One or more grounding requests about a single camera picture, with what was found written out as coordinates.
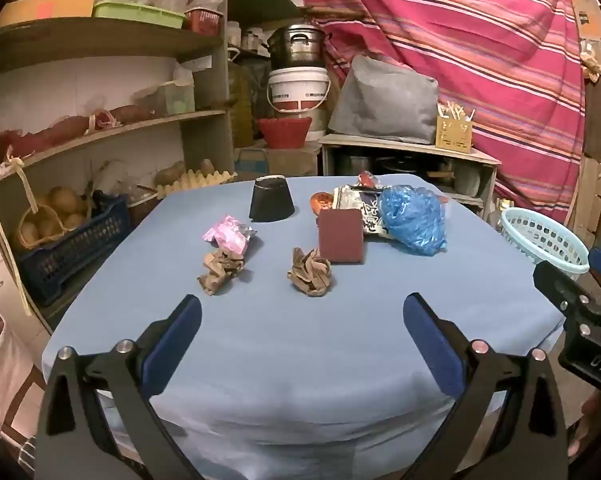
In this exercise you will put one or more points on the light blue plastic basket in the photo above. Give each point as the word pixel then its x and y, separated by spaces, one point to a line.
pixel 545 240

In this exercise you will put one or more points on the sweet potato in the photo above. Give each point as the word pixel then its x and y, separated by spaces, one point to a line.
pixel 130 114

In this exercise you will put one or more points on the small brown basket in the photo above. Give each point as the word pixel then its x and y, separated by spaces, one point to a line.
pixel 144 207

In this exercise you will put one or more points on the blue plastic bag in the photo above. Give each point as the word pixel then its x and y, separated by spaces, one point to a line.
pixel 413 222

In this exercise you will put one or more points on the small potato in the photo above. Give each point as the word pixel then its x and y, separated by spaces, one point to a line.
pixel 207 166

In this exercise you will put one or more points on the red woven basket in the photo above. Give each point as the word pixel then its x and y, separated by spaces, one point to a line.
pixel 284 132

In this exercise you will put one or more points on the white plastic bucket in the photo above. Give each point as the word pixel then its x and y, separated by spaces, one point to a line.
pixel 298 87

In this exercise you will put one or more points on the brown paper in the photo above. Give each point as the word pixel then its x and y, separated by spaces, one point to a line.
pixel 220 272
pixel 310 272

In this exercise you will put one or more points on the orange snack wrapper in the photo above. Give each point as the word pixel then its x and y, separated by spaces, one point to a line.
pixel 321 202

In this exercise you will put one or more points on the wooden shelf unit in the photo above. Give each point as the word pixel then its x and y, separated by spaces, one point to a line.
pixel 105 37

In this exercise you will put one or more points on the grey patterned packet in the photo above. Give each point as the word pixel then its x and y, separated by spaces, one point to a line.
pixel 350 197

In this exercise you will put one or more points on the black paper cup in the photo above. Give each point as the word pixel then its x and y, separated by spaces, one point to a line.
pixel 272 202

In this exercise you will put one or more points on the red snack wrapper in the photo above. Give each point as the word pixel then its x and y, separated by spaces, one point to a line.
pixel 366 180

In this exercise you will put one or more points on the metal cooking pot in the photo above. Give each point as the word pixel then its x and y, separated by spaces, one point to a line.
pixel 298 47

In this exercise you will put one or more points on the red striped cloth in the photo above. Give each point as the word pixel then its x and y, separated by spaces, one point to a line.
pixel 480 35

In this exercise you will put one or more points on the pink foil wrapper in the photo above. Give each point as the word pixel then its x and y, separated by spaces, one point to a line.
pixel 228 235

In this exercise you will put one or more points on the dark blue plastic crate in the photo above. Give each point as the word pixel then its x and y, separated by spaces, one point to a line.
pixel 70 255

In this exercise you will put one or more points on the white jar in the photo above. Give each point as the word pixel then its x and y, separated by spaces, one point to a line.
pixel 235 34

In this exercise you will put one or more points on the wicker basket of potatoes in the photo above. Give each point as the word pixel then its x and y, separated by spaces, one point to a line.
pixel 35 230

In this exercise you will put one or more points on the grey fabric cover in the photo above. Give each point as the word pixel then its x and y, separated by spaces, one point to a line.
pixel 385 105

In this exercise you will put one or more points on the green plastic tray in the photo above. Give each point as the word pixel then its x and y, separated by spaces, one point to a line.
pixel 135 12

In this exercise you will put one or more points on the brown cardboard box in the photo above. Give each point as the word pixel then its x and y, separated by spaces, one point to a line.
pixel 290 160

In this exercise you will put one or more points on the cardboard sheets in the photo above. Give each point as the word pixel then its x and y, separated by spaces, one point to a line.
pixel 592 170

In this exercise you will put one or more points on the large potato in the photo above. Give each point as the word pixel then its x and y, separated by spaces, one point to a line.
pixel 170 174

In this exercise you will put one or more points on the red net bag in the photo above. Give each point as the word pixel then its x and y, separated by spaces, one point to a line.
pixel 45 137

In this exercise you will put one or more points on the clear plastic container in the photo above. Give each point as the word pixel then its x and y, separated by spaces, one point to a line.
pixel 165 100

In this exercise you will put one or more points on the maroon scouring pad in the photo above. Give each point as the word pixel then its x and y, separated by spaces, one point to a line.
pixel 341 237

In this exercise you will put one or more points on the glass bottle yellow cap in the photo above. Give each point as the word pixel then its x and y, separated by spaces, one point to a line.
pixel 500 215

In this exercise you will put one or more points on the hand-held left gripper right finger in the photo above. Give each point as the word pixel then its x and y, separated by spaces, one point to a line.
pixel 430 345

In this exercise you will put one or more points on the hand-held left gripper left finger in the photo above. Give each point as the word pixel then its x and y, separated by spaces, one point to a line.
pixel 175 340

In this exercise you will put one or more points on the person's right hand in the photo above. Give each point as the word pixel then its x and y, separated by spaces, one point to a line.
pixel 587 420

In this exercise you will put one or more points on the wooden back shelf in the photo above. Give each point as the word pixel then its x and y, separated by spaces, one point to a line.
pixel 260 0

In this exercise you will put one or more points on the yellow oil jug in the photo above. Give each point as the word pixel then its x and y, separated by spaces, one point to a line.
pixel 240 105

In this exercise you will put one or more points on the yellow utensil holder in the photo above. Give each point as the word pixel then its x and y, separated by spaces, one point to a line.
pixel 453 135

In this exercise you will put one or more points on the small red plastic basket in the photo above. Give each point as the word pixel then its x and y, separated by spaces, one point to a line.
pixel 203 22

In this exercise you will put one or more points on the low wooden cabinet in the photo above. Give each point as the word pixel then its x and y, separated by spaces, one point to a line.
pixel 405 146

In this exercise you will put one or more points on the yellow cardboard box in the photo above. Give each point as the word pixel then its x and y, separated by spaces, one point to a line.
pixel 45 10

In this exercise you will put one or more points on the yellow egg tray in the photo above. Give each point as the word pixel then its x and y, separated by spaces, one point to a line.
pixel 200 181

